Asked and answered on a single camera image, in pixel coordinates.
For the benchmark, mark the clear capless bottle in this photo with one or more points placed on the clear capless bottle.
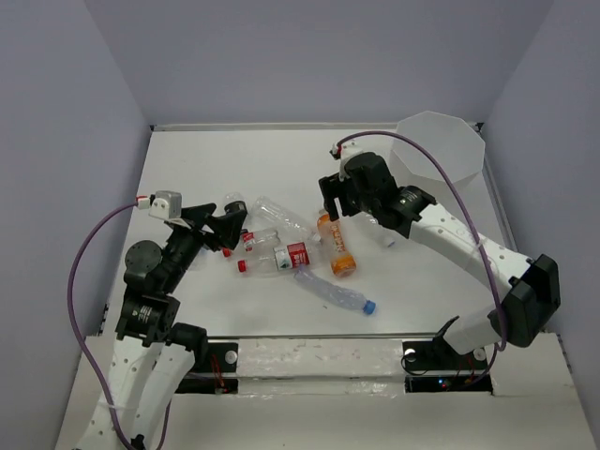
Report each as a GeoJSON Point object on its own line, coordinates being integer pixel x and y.
{"type": "Point", "coordinates": [284, 219]}

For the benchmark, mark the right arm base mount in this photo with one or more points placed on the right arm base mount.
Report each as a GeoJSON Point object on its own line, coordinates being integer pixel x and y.
{"type": "Point", "coordinates": [432, 369]}

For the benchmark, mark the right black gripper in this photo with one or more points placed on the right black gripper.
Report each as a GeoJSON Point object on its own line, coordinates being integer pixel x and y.
{"type": "Point", "coordinates": [333, 186]}

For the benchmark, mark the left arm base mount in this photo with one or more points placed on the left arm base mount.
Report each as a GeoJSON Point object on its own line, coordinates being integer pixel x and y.
{"type": "Point", "coordinates": [216, 373]}

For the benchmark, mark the small red cap bottle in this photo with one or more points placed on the small red cap bottle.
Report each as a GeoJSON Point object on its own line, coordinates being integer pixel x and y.
{"type": "Point", "coordinates": [253, 242]}

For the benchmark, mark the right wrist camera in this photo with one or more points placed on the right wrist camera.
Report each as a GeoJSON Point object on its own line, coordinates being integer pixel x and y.
{"type": "Point", "coordinates": [343, 152]}

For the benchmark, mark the orange juice bottle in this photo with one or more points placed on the orange juice bottle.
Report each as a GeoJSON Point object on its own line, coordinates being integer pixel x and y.
{"type": "Point", "coordinates": [342, 262]}

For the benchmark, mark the crushed blue cap bottle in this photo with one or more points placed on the crushed blue cap bottle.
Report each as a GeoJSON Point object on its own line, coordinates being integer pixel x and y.
{"type": "Point", "coordinates": [336, 295]}

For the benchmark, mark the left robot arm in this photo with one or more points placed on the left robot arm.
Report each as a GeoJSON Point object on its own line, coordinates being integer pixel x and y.
{"type": "Point", "coordinates": [152, 353]}

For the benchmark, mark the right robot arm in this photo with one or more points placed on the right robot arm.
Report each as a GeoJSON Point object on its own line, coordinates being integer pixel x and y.
{"type": "Point", "coordinates": [528, 289]}

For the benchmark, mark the white plastic bin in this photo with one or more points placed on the white plastic bin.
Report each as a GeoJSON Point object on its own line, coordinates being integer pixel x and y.
{"type": "Point", "coordinates": [453, 143]}

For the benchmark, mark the black label clear bottle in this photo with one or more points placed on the black label clear bottle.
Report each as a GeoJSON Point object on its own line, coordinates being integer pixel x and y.
{"type": "Point", "coordinates": [234, 205]}

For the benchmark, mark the large red label bottle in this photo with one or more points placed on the large red label bottle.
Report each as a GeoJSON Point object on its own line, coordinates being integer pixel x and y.
{"type": "Point", "coordinates": [282, 259]}

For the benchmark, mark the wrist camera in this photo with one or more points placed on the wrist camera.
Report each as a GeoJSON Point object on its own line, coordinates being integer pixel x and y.
{"type": "Point", "coordinates": [343, 152]}
{"type": "Point", "coordinates": [165, 205]}

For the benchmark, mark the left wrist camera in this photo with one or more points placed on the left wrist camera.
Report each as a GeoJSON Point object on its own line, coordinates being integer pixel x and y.
{"type": "Point", "coordinates": [165, 205]}

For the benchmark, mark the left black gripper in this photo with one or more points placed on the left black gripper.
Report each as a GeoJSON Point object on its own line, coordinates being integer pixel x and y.
{"type": "Point", "coordinates": [228, 227]}

